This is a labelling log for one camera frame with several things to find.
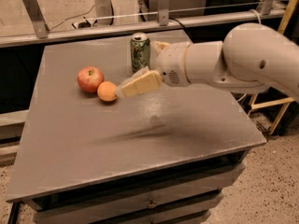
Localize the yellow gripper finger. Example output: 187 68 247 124
151 41 170 55
115 67 164 98

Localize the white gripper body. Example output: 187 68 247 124
156 42 190 87

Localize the orange fruit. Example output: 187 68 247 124
97 81 118 102

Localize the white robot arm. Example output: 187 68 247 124
116 23 299 102

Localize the red apple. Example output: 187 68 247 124
77 66 104 93

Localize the green soda can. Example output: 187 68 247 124
130 33 150 73

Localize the floor power outlet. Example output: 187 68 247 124
72 20 92 29

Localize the grey drawer cabinet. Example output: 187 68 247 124
7 37 264 224

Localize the grey metal railing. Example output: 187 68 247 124
0 0 286 48

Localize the black cable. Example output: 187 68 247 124
169 17 194 42

